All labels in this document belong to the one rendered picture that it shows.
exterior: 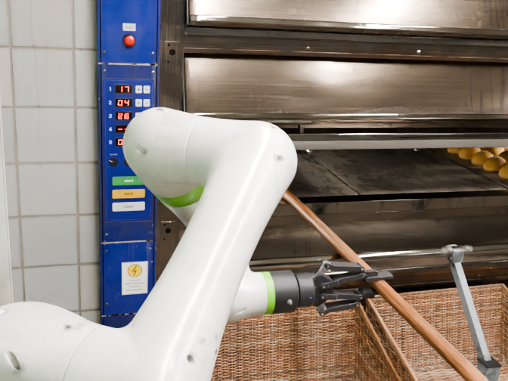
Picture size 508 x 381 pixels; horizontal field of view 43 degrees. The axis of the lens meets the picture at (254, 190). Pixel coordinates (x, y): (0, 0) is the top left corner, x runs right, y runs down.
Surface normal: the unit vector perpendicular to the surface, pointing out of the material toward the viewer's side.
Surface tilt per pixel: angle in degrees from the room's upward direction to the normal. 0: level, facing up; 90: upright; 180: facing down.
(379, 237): 70
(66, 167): 90
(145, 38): 90
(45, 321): 2
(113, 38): 90
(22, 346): 24
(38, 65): 90
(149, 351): 19
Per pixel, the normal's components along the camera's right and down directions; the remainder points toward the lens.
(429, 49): 0.28, 0.32
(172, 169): -0.22, 0.57
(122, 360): -0.07, -0.74
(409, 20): 0.29, -0.01
